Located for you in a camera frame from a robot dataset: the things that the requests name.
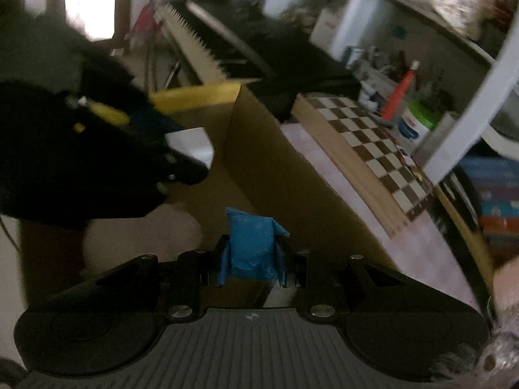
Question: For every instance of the large white charger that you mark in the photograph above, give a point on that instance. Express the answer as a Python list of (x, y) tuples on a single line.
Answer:
[(192, 144)]

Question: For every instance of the yellow cardboard box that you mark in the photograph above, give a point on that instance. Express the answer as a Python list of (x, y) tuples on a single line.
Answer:
[(263, 162)]

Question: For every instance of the pink plush toy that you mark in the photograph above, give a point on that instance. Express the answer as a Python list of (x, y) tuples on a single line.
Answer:
[(154, 235)]

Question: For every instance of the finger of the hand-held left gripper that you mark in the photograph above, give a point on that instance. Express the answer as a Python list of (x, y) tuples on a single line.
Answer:
[(184, 172), (152, 123)]

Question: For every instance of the white bookshelf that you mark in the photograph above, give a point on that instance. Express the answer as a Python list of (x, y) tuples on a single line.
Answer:
[(474, 105)]

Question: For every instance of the white jar green lid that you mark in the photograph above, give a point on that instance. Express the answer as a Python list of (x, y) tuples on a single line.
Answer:
[(415, 127)]

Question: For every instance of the black piano keyboard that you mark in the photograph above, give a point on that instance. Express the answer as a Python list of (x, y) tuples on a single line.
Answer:
[(259, 40)]

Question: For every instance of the blue packet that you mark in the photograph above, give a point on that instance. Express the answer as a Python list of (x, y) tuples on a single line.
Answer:
[(251, 243)]

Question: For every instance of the wooden chessboard box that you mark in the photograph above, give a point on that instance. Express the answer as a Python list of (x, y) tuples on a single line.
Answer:
[(365, 158)]

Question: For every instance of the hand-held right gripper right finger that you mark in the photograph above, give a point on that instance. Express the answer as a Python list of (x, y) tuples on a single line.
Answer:
[(286, 268)]

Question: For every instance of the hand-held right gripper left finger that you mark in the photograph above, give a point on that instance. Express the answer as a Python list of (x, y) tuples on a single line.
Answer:
[(223, 261)]

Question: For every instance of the silver bell fluffy charm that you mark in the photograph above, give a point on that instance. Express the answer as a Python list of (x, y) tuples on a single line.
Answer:
[(492, 360)]

